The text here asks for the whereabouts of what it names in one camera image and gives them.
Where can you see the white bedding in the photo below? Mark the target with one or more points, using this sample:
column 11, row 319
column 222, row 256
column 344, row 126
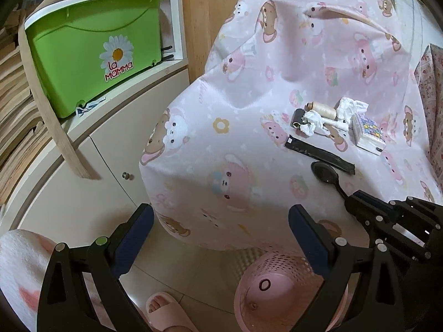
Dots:
column 415, row 13

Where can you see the curved wooden board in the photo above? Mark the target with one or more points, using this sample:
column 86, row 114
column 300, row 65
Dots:
column 59, row 135

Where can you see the black plastic spoon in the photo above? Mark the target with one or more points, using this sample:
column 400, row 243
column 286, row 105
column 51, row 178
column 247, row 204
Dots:
column 322, row 172

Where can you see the pink printed blanket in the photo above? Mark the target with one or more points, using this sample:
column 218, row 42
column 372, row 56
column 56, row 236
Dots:
column 242, row 110

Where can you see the green storage box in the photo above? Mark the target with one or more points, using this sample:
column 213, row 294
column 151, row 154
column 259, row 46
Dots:
column 76, row 65

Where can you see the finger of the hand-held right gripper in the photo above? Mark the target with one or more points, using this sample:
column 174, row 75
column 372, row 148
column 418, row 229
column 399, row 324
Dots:
column 422, row 211
column 363, row 207

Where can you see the beige thread spool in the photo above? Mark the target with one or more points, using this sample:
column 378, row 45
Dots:
column 322, row 110

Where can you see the stack of wooden boards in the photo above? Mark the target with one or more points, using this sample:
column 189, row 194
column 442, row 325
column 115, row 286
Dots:
column 17, row 110

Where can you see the blue white fabric strip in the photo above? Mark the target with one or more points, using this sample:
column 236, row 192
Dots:
column 90, row 105

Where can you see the person's foot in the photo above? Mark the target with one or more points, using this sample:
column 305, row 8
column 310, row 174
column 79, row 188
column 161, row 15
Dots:
column 154, row 305

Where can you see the floral printed cloth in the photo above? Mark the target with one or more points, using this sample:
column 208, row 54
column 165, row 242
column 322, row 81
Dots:
column 432, row 93

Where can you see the long black wrapper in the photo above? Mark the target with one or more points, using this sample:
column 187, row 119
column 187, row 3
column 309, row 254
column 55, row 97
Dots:
column 318, row 154

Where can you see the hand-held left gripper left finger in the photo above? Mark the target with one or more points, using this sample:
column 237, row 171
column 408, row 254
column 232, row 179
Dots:
column 135, row 240

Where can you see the printed tissue packet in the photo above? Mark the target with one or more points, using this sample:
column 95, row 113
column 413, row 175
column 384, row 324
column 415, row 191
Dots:
column 368, row 133

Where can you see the white frame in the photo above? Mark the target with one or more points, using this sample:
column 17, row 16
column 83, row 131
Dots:
column 174, row 13

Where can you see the white tissue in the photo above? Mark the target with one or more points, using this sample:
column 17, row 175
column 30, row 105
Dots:
column 348, row 108
column 311, row 122

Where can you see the metal cabinet knob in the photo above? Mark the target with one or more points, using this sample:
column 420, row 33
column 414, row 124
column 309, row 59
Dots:
column 128, row 175

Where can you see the white pink fleece cloth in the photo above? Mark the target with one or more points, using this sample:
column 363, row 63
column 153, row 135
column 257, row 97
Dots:
column 20, row 266

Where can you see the pink plastic basket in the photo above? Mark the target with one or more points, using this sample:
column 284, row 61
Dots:
column 277, row 273

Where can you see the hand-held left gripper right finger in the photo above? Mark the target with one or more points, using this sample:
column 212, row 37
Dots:
column 308, row 243

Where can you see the white cabinet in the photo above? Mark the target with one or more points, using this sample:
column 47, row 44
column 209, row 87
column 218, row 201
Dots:
column 103, row 152

